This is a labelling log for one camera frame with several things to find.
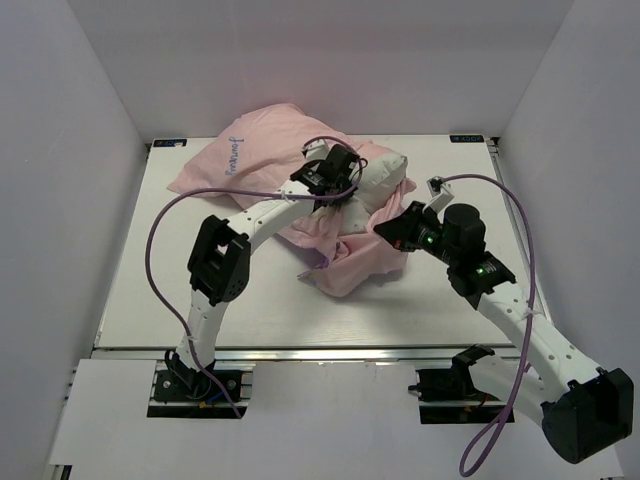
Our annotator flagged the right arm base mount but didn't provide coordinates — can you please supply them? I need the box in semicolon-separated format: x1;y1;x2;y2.
407;345;504;425

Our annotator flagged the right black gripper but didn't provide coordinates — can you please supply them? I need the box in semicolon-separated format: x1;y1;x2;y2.
373;201;459;267

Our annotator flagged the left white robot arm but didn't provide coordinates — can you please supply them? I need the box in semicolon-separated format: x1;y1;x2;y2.
176;144;366;399

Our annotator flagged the blue label sticker right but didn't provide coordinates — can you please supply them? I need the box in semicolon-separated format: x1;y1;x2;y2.
449;134;485;143

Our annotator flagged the blue label sticker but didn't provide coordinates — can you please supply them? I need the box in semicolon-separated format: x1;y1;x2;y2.
449;134;485;143
152;138;187;148

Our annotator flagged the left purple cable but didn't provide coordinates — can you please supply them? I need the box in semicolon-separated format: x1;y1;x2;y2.
144;135;369;419

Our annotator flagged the purple cable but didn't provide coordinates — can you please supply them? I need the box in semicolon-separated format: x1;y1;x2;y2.
430;173;537;477
144;135;369;419

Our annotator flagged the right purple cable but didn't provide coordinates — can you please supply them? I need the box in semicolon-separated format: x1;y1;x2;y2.
430;173;537;477

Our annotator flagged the pink and purple Frozen pillowcase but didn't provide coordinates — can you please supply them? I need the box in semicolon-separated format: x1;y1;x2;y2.
167;104;416;297

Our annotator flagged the blue label sticker left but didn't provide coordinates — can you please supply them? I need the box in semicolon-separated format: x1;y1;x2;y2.
152;138;187;148

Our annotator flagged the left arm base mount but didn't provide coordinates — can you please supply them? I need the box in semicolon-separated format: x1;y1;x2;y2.
147;350;252;420

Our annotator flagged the aluminium table front rail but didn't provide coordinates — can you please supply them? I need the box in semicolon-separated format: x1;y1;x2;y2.
92;344;526;366

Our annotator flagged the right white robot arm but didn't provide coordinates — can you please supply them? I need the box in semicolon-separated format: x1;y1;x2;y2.
374;202;634;464

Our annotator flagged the white pillow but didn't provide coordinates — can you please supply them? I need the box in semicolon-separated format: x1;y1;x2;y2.
339;152;408;235

